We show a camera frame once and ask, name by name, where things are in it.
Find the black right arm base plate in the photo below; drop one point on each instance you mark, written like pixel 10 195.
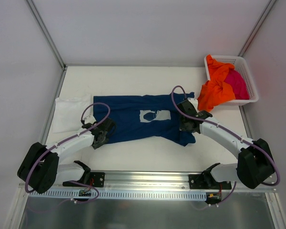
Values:
pixel 206 181

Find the orange t shirt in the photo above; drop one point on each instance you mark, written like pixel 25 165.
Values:
pixel 216 91

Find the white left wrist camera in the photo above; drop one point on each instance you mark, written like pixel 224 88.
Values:
pixel 89 119

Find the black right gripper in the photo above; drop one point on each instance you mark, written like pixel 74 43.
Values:
pixel 185 124

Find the aluminium mounting rail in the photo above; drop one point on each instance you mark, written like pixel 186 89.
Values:
pixel 147 179

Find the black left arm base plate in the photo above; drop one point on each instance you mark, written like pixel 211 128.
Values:
pixel 94 179

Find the pink t shirt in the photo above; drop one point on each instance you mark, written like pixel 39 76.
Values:
pixel 235 80

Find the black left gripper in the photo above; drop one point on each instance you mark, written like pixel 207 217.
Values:
pixel 107 129

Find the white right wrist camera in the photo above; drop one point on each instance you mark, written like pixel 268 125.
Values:
pixel 194 102

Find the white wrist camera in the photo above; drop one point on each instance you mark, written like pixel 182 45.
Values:
pixel 89 119
pixel 194 102

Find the white plastic basket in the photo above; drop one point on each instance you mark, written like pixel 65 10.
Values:
pixel 242 68

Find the blue printed t shirt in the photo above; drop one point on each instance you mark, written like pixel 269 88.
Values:
pixel 139 117

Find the white slotted cable duct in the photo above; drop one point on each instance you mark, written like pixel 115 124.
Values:
pixel 123 194

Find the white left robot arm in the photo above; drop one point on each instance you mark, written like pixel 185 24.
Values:
pixel 42 166

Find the folded white t shirt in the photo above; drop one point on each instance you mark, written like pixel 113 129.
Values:
pixel 68 113

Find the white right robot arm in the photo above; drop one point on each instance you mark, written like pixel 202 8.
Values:
pixel 254 159

